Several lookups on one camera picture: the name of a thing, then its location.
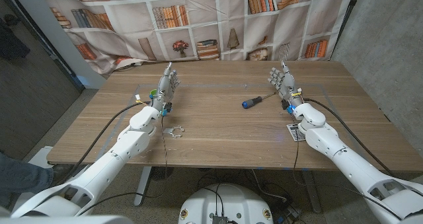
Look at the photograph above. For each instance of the grey electronics box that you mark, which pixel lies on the grey electronics box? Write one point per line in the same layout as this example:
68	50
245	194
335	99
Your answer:
219	220

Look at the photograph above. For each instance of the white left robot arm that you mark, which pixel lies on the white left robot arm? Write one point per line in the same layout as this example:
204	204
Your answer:
109	161

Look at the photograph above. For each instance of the power strip with plugs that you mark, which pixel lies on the power strip with plugs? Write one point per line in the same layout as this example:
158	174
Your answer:
291	212

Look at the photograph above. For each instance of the black round floor object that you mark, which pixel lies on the black round floor object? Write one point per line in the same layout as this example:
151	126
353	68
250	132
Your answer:
160	172

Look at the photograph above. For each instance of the green plastic cap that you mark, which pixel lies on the green plastic cap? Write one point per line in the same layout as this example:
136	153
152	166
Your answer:
153	92

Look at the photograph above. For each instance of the person in blue jeans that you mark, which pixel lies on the person in blue jeans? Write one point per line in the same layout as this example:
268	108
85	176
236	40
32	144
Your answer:
20	177

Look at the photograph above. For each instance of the white floor platform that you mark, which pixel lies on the white floor platform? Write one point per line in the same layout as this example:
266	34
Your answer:
41	154

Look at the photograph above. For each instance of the small white calculator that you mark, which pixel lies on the small white calculator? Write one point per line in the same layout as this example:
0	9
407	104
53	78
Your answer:
292	131

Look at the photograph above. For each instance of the small white connector plug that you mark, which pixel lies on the small white connector plug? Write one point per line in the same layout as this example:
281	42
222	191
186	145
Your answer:
137	97

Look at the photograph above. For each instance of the black backdrop stand pole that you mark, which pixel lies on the black backdrop stand pole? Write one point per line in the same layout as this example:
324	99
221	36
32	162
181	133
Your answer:
347	19

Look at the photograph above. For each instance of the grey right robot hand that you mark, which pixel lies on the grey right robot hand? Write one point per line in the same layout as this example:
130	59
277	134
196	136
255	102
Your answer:
287	85

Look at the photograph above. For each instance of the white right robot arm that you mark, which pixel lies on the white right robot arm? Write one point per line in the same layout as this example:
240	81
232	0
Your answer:
347	161

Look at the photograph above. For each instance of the grey table leg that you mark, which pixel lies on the grey table leg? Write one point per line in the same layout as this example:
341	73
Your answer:
310	191

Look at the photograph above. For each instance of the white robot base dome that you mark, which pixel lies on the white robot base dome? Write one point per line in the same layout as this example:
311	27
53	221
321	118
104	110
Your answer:
228	201

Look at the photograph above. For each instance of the white table leg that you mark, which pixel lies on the white table leg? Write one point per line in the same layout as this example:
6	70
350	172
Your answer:
142	187

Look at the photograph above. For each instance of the silver metal bracket part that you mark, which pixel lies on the silver metal bracket part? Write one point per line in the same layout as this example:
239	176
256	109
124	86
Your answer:
168	130

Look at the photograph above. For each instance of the black hanging bag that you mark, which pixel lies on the black hanging bag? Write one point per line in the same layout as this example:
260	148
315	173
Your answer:
10	42

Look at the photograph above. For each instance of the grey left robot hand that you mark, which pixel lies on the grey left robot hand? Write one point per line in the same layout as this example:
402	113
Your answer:
165	87

